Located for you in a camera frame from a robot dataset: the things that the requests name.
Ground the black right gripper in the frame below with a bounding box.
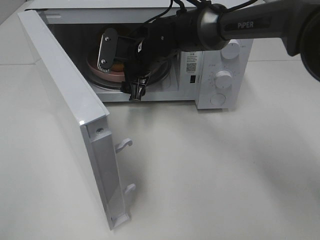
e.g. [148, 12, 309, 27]
[115, 9, 201, 102]

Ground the burger with sesame-free bun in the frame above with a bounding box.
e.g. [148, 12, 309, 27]
[109, 27, 131, 72]

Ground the pink round plate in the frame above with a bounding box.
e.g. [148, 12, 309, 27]
[86, 47, 125, 83]

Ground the white timer knob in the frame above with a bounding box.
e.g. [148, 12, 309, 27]
[214, 70, 233, 89]

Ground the round white door button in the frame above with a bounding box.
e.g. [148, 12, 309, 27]
[210, 93, 226, 106]

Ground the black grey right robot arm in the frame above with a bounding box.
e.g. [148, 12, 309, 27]
[121, 0, 320, 101]

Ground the glass microwave turntable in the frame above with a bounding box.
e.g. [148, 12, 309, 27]
[86, 59, 172, 91]

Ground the white warning label sticker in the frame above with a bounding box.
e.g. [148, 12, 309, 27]
[185, 51, 199, 75]

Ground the white microwave oven body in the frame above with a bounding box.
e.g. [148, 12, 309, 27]
[30, 0, 253, 109]

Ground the upper white power knob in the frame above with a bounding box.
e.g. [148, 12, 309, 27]
[220, 39, 241, 60]

